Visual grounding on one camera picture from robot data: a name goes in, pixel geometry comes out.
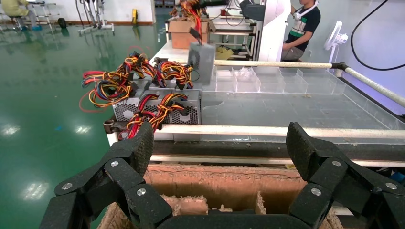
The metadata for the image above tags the clear acrylic divided tray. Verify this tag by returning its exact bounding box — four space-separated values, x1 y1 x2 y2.
202 65 405 144

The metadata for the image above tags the white metal stand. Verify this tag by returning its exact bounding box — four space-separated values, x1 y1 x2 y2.
75 0 115 35

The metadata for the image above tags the grey power supply with wires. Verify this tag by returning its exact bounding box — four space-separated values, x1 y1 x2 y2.
153 59 203 95
118 89 203 142
180 0 216 85
120 51 159 95
79 69 159 123

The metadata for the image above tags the white rail pipe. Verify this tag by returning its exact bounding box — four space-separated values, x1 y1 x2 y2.
157 124 405 140
214 60 333 69
344 67 405 108

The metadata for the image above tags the person in yellow shirt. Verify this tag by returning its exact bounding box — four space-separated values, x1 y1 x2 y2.
0 0 43 31

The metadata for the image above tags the grey metal step ladder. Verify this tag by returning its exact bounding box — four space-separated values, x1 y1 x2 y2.
30 1 61 29

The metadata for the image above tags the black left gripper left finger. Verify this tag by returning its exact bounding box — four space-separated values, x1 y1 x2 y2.
39 121 173 229

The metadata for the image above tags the white standing fan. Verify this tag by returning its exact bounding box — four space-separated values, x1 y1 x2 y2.
323 20 349 64

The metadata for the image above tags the white machine column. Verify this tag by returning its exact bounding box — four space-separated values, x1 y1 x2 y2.
257 0 292 62

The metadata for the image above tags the plain brown cardboard box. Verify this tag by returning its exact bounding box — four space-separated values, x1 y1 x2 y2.
168 19 216 50

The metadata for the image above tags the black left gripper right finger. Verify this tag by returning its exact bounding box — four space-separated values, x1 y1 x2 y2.
286 121 405 229

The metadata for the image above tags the black monitor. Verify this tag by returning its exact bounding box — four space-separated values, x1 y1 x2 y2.
239 0 266 21

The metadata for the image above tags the person in black green shirt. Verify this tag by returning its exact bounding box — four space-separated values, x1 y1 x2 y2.
280 0 322 62

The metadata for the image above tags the brown divided cardboard box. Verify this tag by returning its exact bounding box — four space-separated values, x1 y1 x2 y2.
98 163 344 229

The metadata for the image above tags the white shelf rack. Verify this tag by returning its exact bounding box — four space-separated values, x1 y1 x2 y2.
210 17 261 61

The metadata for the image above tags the yellow cloth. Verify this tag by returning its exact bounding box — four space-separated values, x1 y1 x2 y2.
214 45 235 61

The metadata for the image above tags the brown metal rail fitting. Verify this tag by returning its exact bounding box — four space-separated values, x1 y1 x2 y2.
103 119 128 134

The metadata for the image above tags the black hanging hose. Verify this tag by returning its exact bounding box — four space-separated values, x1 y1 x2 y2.
349 0 405 72

